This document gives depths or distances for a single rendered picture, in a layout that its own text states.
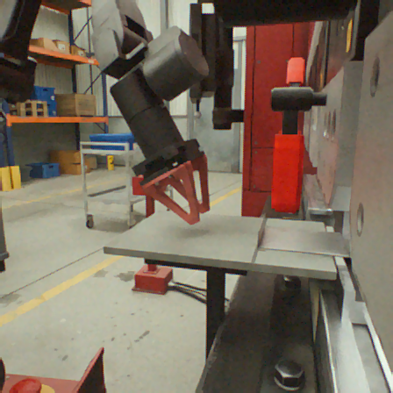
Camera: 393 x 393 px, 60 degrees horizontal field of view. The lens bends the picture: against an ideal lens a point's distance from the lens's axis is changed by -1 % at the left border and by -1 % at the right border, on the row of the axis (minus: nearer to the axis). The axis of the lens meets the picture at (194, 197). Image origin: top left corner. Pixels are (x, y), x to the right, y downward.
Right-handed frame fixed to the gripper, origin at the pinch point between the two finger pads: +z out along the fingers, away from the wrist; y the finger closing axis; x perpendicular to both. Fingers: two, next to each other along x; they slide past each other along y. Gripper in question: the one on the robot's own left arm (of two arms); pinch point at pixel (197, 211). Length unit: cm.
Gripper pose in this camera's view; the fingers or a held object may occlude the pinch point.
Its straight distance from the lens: 46.6
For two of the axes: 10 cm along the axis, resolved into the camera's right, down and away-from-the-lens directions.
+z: 4.7, 8.8, 0.7
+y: 2.8, -2.2, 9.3
